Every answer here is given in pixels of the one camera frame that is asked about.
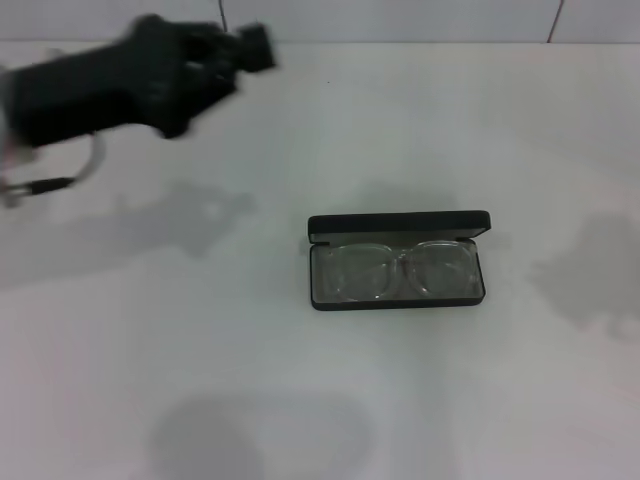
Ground left arm grey cable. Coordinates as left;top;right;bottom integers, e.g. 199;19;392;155
0;133;110;209

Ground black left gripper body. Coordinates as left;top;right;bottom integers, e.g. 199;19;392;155
7;14;242;150

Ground black glasses case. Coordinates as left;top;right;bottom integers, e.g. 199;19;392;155
307;209;494;312

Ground clear plastic glasses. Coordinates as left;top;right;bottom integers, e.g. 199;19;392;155
319;239;475;304

